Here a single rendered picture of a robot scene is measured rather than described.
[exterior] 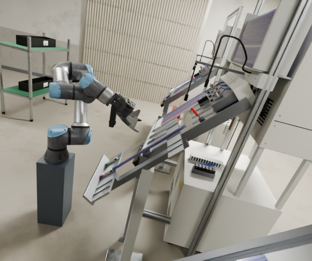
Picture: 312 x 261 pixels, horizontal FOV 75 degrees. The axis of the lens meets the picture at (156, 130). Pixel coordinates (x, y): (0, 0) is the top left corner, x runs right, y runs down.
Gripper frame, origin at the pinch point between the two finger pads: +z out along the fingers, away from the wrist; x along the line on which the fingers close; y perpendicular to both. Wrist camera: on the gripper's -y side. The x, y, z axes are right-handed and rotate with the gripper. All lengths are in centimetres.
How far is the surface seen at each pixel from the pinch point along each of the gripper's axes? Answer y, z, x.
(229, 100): 39, 30, 14
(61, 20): -70, -201, 387
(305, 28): 82, 26, 6
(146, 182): -15.5, 18.6, -13.3
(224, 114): 32.1, 31.8, 10.1
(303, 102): 62, 55, 5
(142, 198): -24.9, 23.5, -13.2
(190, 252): -56, 92, 5
